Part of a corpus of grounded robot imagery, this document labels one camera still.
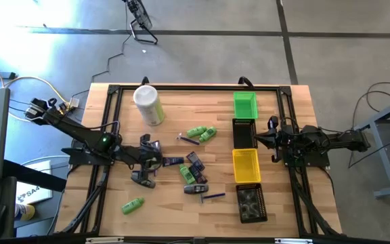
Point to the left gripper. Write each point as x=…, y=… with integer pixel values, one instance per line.
x=141, y=158

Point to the beige power adapter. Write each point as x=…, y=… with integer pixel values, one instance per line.
x=74, y=102

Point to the yellow plastic basket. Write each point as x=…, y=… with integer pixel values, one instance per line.
x=246, y=166

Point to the green plastic basket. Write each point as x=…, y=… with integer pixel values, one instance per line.
x=245, y=106

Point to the yellow blue container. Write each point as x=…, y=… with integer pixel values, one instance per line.
x=27, y=213

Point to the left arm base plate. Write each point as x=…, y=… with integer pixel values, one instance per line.
x=76, y=158

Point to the large black plastic basket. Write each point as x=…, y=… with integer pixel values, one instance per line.
x=250, y=203

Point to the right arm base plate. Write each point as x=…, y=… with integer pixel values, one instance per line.
x=318, y=162

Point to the black floor fan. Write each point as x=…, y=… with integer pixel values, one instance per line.
x=144, y=18

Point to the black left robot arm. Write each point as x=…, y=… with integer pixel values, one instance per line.
x=76, y=129

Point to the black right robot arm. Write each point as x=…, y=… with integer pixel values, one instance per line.
x=344, y=139

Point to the small black plastic basket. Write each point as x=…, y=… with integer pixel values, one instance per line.
x=244, y=133

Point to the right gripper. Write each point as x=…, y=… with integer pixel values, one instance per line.
x=276, y=140

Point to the white printed box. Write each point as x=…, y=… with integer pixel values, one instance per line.
x=34, y=189

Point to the white green wipes canister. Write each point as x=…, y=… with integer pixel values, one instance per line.
x=149, y=105

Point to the grey metal table frame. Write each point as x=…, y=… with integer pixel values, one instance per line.
x=381, y=149

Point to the silver aluminium extrusion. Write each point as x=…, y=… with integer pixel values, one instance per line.
x=293, y=241
x=105, y=240

